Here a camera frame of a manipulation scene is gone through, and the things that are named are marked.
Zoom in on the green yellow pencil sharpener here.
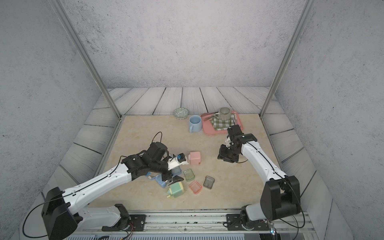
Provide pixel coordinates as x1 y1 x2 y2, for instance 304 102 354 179
167 182 185 198

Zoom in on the green transparent tray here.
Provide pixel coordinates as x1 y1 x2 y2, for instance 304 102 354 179
184 169 196 182

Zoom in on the pink pencil sharpener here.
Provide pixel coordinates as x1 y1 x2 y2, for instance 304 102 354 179
188 152 202 166

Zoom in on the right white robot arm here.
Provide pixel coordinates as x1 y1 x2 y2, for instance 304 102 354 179
218 133 302 227

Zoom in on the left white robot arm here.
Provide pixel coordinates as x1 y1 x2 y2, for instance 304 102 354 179
42 145 187 240

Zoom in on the blue transparent tray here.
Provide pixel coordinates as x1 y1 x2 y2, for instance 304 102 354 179
172 166 182 176

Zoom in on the blue pencil sharpener lying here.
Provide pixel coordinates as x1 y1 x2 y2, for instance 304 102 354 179
146 172 167 188

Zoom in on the red transparent tray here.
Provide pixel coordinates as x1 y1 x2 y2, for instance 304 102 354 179
189 180 203 195

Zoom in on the grey transparent tray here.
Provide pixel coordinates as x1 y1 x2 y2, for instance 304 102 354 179
203 176 215 190

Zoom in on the pink serving tray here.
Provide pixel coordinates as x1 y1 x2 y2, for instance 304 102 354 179
200 111 244 135

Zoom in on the green checkered cloth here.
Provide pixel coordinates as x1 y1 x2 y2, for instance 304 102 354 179
210 114 237 131

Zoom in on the striped ceramic cup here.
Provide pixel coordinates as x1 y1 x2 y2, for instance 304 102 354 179
214 107 232 121

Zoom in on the light blue mug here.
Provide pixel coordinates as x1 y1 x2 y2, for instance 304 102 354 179
189 115 203 133

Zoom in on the patterned ceramic bowl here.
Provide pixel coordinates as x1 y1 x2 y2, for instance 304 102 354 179
173 107 189 120

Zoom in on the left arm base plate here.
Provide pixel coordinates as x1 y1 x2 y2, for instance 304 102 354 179
102 214 147 232

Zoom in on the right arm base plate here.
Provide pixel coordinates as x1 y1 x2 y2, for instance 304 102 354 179
223 214 270 231

